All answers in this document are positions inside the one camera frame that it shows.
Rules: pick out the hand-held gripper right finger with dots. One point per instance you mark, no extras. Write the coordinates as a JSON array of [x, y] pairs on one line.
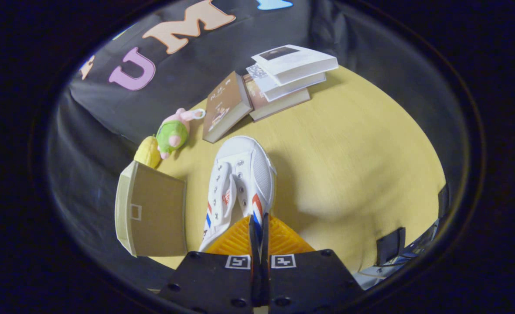
[[305, 279]]

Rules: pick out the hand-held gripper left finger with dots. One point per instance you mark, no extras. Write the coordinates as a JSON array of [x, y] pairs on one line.
[[216, 281]]

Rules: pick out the beige fabric storage box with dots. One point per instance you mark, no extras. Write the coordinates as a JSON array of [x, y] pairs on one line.
[[157, 218]]

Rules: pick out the white striped sneaker shoe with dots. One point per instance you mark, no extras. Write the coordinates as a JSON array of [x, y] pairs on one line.
[[250, 170]]

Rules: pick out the yellow plush toy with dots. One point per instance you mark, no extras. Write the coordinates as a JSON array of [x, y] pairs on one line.
[[148, 152]]

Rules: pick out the green and pink plush toy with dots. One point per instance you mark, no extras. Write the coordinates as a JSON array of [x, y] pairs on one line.
[[173, 133]]

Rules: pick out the brown book with picture cover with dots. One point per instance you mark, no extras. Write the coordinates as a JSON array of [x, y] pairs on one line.
[[222, 109]]

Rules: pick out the white patterned book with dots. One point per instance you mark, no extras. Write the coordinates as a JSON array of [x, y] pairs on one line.
[[283, 89]]

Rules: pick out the black backdrop cloth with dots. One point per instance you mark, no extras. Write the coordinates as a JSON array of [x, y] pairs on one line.
[[196, 78]]

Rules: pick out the white book with dark photo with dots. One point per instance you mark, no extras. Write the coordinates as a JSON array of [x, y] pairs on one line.
[[296, 61]]

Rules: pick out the black bracket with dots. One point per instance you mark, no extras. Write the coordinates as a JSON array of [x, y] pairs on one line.
[[390, 246]]

